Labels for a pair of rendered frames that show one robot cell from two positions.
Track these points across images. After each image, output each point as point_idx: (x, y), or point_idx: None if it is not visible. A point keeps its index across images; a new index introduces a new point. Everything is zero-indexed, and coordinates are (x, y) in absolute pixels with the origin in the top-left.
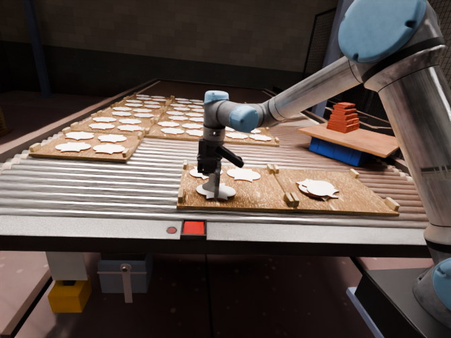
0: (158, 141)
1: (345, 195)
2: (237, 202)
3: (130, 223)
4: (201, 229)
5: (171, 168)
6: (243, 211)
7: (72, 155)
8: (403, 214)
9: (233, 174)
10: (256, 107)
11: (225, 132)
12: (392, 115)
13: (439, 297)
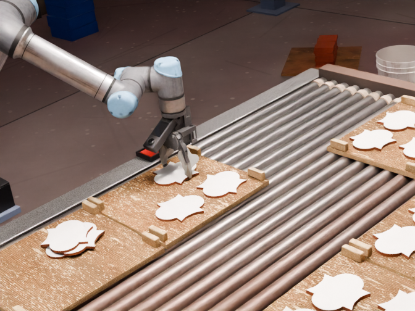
0: (397, 193)
1: (31, 261)
2: (144, 179)
3: (199, 134)
4: (144, 152)
5: (273, 174)
6: None
7: (372, 120)
8: None
9: (189, 199)
10: (122, 78)
11: (160, 103)
12: None
13: None
